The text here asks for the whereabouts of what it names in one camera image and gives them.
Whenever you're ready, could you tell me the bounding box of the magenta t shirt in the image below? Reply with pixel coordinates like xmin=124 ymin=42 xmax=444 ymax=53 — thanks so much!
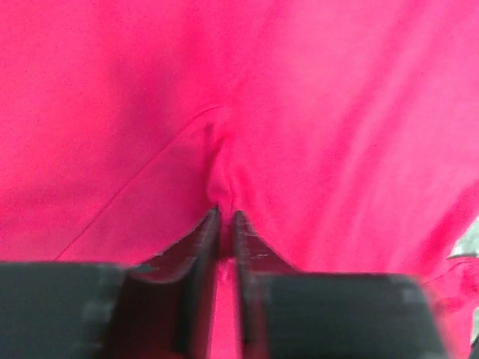
xmin=1 ymin=1 xmax=478 ymax=358

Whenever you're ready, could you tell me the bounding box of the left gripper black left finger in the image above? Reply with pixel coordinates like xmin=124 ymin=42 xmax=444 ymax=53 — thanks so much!
xmin=1 ymin=209 xmax=220 ymax=358

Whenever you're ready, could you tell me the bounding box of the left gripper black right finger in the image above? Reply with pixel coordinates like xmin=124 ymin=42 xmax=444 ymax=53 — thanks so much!
xmin=232 ymin=212 xmax=448 ymax=359

